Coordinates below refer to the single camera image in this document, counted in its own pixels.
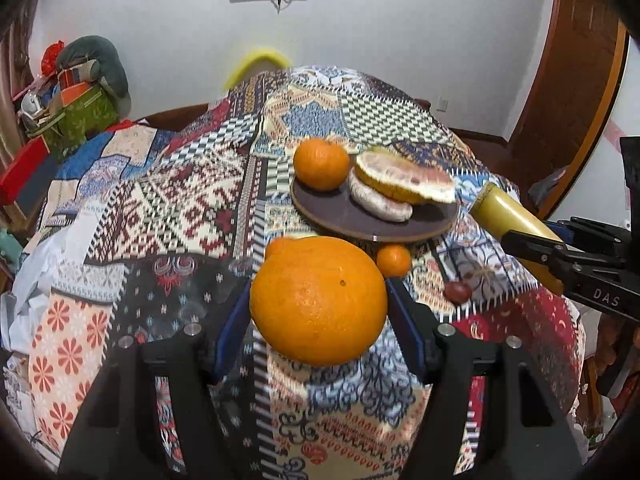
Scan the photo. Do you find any red date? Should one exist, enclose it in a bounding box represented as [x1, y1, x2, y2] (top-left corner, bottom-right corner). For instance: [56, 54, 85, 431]
[443, 281, 474, 304]

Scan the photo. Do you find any red box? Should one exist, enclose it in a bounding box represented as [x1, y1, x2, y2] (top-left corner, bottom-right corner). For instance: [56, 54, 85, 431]
[0, 136, 57, 207]

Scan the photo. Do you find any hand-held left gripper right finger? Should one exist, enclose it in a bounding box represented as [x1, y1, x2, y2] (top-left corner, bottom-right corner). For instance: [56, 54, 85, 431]
[384, 277, 587, 480]

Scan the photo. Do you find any white heart-printed sliding door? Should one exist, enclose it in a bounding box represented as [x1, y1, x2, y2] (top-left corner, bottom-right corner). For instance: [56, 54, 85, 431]
[575, 35, 640, 233]

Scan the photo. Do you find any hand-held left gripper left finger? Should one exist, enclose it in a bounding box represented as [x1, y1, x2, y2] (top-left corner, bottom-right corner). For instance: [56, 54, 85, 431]
[57, 280, 256, 480]

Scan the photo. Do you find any pink pomelo segment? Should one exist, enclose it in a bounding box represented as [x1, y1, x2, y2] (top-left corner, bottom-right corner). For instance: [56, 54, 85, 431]
[348, 167, 415, 223]

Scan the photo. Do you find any dark purple plate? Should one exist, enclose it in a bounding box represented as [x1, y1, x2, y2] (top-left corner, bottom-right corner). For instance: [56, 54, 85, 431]
[290, 157, 459, 244]

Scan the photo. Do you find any grey long pillow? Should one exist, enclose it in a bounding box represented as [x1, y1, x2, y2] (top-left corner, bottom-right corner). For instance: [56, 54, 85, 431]
[54, 35, 132, 114]

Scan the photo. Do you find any brown wooden door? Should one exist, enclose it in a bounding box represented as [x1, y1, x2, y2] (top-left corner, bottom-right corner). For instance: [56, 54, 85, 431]
[504, 0, 632, 217]

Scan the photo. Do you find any smooth large orange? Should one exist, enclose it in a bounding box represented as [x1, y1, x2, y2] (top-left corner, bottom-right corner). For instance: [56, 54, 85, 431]
[249, 236, 389, 367]

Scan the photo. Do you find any patchwork printed blanket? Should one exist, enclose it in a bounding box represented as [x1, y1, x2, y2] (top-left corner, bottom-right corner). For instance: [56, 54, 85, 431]
[0, 65, 590, 480]

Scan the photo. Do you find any white crumpled cloth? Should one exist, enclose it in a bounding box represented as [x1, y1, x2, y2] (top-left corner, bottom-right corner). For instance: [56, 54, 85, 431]
[0, 237, 68, 348]

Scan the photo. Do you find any yellow foam hoop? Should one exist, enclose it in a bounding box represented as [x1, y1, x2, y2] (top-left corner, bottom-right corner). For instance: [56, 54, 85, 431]
[223, 47, 294, 92]

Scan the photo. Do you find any small tangerine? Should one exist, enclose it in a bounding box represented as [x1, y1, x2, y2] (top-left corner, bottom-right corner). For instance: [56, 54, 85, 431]
[376, 243, 413, 279]
[265, 236, 303, 267]

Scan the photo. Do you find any green patterned bag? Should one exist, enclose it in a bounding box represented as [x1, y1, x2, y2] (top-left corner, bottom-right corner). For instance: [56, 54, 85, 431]
[26, 86, 122, 162]

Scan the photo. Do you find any small white fan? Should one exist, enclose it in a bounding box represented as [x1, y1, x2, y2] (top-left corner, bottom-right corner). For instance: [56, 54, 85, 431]
[21, 94, 45, 122]

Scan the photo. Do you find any striped brown curtain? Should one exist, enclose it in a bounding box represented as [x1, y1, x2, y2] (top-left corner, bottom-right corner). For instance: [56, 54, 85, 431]
[0, 5, 42, 173]

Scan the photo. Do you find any red plastic bag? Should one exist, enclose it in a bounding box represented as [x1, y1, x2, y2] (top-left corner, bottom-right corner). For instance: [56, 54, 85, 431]
[41, 39, 66, 74]

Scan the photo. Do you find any orange box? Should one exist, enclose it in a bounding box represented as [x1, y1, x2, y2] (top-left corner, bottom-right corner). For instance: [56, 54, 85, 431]
[56, 67, 102, 107]

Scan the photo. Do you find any pomelo peel piece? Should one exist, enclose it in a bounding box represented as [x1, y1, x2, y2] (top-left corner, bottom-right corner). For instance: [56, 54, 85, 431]
[354, 148, 457, 205]

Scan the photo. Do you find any thick yellow sugarcane stick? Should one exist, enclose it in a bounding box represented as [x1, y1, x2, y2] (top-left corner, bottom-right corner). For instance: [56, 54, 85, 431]
[470, 182, 567, 296]

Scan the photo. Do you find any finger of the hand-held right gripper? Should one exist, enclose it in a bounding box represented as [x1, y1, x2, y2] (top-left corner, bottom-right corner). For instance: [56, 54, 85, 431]
[501, 229, 583, 283]
[547, 216, 640, 262]

